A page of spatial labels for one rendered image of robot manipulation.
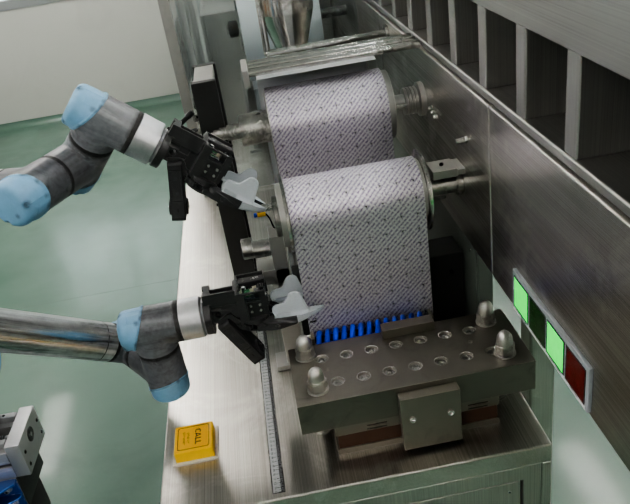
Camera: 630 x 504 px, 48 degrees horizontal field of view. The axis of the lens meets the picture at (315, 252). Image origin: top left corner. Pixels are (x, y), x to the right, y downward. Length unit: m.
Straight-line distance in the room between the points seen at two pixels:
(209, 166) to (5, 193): 0.32
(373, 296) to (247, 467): 0.37
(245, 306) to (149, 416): 1.71
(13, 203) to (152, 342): 0.34
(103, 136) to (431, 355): 0.65
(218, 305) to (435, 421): 0.42
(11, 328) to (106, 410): 1.75
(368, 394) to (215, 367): 0.45
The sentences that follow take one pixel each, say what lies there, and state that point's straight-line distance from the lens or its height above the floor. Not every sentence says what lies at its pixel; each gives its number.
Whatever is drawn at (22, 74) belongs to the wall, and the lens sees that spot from 7.07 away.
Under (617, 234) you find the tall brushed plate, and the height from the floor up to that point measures 1.42.
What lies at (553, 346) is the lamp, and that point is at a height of 1.18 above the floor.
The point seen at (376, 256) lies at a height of 1.17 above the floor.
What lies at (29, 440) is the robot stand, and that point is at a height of 0.74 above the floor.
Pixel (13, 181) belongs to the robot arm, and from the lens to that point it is 1.16.
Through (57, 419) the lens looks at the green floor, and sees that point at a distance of 3.09.
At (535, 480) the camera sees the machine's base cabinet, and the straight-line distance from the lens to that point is 1.33.
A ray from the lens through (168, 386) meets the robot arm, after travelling 1.35.
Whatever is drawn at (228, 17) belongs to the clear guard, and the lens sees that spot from 2.16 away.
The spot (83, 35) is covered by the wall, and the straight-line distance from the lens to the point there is 6.88.
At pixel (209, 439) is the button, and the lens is 1.33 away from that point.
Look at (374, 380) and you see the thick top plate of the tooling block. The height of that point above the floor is 1.03.
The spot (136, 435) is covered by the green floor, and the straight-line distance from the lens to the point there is 2.85.
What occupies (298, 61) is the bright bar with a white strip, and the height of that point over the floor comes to 1.45.
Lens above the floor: 1.80
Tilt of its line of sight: 29 degrees down
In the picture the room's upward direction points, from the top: 9 degrees counter-clockwise
